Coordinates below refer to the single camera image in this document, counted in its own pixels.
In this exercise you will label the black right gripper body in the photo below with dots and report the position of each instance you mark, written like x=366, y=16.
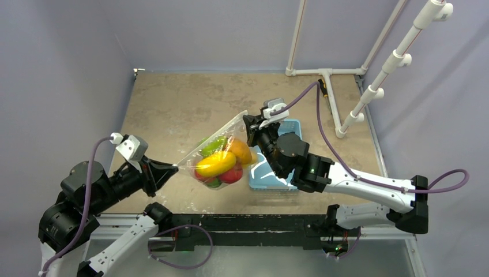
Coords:
x=255, y=129

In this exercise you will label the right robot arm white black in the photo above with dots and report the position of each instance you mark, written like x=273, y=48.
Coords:
x=289, y=156

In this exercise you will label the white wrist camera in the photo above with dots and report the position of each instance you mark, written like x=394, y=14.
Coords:
x=132, y=148
x=273, y=111

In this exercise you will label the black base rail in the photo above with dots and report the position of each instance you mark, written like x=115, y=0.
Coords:
x=307, y=231

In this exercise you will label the green fruit with black stripe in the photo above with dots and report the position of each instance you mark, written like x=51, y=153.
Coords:
x=213, y=183

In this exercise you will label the elongated yellow mango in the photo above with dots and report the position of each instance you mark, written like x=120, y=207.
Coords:
x=216, y=164

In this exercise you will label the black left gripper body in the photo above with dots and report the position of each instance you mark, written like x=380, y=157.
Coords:
x=147, y=182

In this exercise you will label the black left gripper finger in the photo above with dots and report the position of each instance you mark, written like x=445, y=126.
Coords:
x=160, y=179
x=161, y=172

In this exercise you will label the green pear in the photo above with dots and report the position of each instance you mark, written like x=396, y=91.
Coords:
x=216, y=145

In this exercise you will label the yellow black screwdriver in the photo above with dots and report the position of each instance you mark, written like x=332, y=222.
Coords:
x=323, y=88

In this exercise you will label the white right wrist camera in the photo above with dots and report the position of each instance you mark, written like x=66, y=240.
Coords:
x=273, y=111

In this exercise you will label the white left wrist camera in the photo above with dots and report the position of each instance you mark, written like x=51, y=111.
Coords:
x=132, y=148

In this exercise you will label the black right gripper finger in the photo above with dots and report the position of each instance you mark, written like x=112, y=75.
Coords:
x=254, y=137
x=253, y=122

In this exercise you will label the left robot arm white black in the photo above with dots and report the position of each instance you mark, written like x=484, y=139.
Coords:
x=87, y=192

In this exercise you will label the red apple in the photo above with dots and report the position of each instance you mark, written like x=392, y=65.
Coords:
x=203, y=179

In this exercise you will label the yellow-orange potato-like fruit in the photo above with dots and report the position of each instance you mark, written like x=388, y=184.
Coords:
x=241, y=150

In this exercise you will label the red textured strawberry fruit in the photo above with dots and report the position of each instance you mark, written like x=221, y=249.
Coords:
x=233, y=175

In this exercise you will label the clear polka dot zip bag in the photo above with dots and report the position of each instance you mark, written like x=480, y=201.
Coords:
x=234, y=128

